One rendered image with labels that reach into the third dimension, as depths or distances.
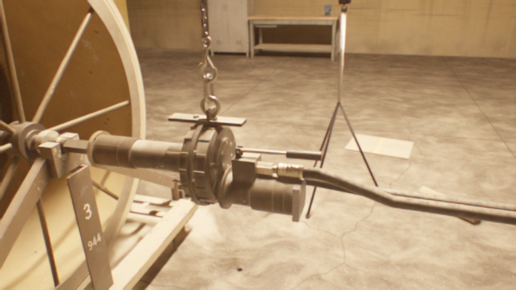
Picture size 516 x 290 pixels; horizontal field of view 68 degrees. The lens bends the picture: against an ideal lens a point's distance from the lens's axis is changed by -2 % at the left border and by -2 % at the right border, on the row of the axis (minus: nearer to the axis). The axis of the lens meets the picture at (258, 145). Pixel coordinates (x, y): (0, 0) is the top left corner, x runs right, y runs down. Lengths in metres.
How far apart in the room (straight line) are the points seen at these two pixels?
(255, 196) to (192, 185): 0.20
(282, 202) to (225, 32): 7.74
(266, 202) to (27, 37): 1.89
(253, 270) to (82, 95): 1.47
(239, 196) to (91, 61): 1.46
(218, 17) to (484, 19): 5.46
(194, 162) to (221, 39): 7.75
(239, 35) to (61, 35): 6.52
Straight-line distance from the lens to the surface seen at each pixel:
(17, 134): 1.74
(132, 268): 2.11
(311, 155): 1.21
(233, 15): 8.74
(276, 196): 1.24
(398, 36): 9.17
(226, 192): 1.30
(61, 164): 1.66
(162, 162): 1.36
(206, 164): 1.20
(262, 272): 2.26
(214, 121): 1.25
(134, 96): 2.32
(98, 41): 2.37
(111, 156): 1.47
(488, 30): 9.39
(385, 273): 2.34
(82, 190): 1.72
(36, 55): 2.74
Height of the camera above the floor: 1.48
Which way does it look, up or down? 23 degrees down
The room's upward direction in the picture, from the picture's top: 1 degrees counter-clockwise
